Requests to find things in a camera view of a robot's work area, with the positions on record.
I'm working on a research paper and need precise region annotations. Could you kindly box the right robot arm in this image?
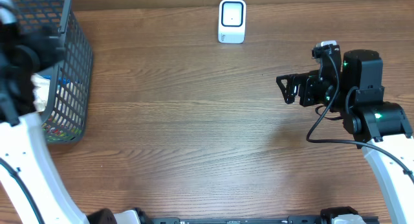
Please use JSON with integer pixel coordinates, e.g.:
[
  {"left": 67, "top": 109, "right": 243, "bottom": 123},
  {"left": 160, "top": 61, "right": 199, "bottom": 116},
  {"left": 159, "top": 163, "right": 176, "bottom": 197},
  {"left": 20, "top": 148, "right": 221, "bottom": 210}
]
[{"left": 276, "top": 41, "right": 413, "bottom": 223}]

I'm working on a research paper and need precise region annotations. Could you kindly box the white barcode scanner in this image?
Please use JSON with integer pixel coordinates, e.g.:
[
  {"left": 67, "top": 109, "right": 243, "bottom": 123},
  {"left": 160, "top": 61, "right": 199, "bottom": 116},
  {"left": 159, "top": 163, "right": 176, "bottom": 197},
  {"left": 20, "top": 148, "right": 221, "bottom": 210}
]
[{"left": 217, "top": 0, "right": 246, "bottom": 44}]

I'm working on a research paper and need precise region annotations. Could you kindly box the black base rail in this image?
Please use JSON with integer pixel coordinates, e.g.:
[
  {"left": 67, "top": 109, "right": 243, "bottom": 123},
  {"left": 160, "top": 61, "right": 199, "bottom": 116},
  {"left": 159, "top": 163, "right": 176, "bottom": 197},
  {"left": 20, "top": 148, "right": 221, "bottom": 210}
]
[{"left": 151, "top": 215, "right": 328, "bottom": 224}]

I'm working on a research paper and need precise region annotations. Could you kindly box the dark grey plastic basket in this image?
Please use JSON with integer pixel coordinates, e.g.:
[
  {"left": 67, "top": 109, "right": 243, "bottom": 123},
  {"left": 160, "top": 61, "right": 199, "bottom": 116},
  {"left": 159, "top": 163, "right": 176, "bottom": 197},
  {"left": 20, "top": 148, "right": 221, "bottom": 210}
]
[{"left": 12, "top": 0, "right": 93, "bottom": 142}]

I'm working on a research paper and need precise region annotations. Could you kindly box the green gummy candy bag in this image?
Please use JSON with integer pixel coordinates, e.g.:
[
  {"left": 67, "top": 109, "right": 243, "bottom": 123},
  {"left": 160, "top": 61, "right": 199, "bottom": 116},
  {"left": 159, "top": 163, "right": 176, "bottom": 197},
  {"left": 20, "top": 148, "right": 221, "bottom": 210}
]
[{"left": 41, "top": 122, "right": 82, "bottom": 143}]

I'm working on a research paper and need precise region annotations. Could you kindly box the blue cookie pack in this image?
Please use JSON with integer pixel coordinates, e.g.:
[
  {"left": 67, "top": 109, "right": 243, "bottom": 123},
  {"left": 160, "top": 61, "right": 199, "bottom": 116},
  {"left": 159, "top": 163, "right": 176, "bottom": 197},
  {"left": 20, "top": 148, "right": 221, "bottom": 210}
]
[{"left": 41, "top": 75, "right": 82, "bottom": 89}]

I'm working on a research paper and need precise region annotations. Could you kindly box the beige snack bag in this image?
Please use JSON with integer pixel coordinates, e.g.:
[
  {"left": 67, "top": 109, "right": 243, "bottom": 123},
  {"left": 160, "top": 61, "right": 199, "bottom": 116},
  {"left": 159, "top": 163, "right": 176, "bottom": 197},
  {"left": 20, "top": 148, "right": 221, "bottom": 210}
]
[{"left": 31, "top": 74, "right": 50, "bottom": 112}]

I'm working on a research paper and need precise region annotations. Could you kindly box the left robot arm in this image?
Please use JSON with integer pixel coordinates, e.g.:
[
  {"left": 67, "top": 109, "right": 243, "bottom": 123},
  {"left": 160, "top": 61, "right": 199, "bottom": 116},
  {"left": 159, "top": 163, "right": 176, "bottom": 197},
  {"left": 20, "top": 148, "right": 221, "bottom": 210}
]
[{"left": 1, "top": 0, "right": 142, "bottom": 223}]

